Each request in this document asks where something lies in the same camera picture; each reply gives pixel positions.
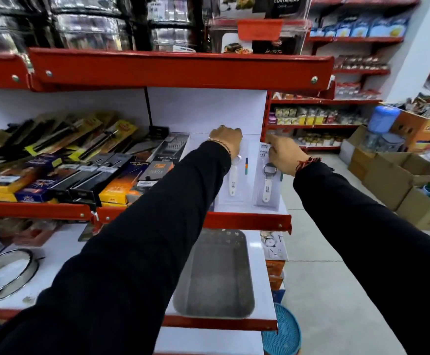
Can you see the hanging card of small tools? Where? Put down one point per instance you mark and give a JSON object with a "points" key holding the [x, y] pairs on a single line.
{"points": [[273, 245]]}

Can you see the stack of orange boxes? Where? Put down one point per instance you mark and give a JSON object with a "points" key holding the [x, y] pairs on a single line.
{"points": [[275, 273]]}

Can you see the clear packet white peeler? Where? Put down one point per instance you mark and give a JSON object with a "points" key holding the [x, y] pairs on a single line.
{"points": [[234, 181]]}

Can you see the person's left fingers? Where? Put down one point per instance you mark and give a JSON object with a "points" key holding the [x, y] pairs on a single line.
{"points": [[225, 128]]}

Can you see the person's right fingers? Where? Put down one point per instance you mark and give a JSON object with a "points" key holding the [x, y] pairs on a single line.
{"points": [[273, 141]]}

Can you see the clear jar blue lid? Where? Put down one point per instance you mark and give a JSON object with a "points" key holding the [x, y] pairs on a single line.
{"points": [[381, 125]]}

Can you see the red background shelf rack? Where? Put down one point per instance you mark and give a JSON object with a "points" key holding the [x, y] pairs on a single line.
{"points": [[348, 72]]}

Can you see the orange dark blue box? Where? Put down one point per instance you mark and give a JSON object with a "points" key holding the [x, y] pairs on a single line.
{"points": [[120, 184]]}

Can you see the person's right hand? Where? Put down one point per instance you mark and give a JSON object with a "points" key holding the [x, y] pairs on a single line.
{"points": [[286, 155]]}

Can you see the clear wrapped pink packet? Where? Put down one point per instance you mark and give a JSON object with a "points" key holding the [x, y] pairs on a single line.
{"points": [[30, 231]]}

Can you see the row of black yellow packets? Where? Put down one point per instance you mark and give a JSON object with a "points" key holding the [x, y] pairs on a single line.
{"points": [[59, 136]]}

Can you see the person's left forearm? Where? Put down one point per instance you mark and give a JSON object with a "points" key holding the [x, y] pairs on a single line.
{"points": [[141, 247]]}

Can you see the person's left hand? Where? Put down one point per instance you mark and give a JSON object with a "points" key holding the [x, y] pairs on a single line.
{"points": [[225, 138]]}

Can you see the orange printed cardboard box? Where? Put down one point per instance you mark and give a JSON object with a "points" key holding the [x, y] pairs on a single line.
{"points": [[424, 131]]}

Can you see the blue orange cardboard box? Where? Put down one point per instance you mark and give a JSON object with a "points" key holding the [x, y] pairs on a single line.
{"points": [[41, 188]]}

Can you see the red thread wrist band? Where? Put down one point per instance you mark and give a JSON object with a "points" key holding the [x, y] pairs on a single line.
{"points": [[306, 162]]}

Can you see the clear packet white bottle opener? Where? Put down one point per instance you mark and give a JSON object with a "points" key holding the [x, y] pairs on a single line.
{"points": [[268, 188]]}

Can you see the red metal shelf rack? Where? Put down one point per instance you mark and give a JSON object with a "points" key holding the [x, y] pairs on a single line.
{"points": [[178, 70]]}

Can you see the brown box of plastic cups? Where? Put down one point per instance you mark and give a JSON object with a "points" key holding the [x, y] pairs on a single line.
{"points": [[422, 212]]}

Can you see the clear container red lid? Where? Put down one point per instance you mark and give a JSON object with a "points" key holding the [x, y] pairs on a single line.
{"points": [[292, 35]]}

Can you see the steel grater packet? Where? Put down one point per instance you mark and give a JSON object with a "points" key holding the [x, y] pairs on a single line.
{"points": [[172, 146]]}

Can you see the yellow cardboard box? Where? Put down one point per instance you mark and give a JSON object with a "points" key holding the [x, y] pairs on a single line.
{"points": [[6, 182]]}

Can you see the large brown cardboard box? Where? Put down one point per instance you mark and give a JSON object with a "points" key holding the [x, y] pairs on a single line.
{"points": [[392, 177]]}

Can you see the person's right forearm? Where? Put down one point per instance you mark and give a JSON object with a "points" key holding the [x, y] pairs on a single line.
{"points": [[377, 247]]}

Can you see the grey plastic basket tray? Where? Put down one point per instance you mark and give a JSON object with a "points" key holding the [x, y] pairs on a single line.
{"points": [[215, 275]]}

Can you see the row of small jars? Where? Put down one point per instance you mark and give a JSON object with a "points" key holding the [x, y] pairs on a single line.
{"points": [[318, 116]]}

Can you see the row of blue white packets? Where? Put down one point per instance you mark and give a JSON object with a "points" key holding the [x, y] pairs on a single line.
{"points": [[363, 29]]}

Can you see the stack of clear wrapped trays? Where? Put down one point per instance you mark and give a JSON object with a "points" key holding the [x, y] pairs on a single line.
{"points": [[170, 22]]}

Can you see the long black box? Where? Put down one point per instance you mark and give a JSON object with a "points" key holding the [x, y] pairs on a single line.
{"points": [[96, 182], [78, 179]]}

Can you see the blue woven plastic basket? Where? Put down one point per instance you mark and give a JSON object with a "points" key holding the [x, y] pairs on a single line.
{"points": [[283, 334]]}

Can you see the round metal sieve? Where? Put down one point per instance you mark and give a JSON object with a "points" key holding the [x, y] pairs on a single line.
{"points": [[22, 279]]}

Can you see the grey carded tool packet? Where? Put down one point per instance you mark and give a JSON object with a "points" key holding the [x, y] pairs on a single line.
{"points": [[155, 170]]}

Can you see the stack of foil container packs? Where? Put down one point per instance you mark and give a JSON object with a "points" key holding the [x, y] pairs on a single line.
{"points": [[63, 22]]}

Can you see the clear container black label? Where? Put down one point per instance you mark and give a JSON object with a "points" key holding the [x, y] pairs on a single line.
{"points": [[274, 5]]}

